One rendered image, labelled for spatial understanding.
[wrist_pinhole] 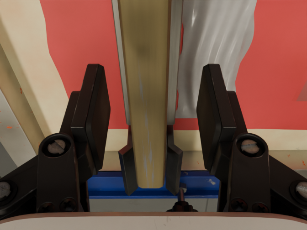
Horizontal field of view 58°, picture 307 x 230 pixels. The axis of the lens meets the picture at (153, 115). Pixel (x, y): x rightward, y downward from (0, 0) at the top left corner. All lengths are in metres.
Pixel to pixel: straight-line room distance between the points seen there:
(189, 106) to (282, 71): 0.11
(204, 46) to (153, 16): 0.14
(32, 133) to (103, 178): 0.11
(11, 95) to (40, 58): 0.05
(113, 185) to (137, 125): 0.22
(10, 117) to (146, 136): 0.18
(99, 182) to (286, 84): 0.28
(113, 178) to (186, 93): 0.16
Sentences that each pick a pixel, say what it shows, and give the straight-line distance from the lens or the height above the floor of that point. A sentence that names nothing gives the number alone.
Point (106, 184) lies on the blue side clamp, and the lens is 0.43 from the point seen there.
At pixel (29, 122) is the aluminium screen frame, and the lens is 0.39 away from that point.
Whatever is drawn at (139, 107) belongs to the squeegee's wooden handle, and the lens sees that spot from 0.21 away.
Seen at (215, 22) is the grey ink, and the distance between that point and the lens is 0.29.
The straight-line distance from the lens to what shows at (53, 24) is 0.30.
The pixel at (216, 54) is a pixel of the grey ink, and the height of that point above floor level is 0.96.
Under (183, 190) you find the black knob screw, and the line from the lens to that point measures 0.42.
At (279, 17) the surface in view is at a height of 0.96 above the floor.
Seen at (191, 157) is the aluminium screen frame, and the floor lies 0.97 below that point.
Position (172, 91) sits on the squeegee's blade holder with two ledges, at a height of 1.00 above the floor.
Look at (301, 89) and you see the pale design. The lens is 0.38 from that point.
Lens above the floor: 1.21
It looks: 43 degrees down
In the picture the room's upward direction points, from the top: 180 degrees clockwise
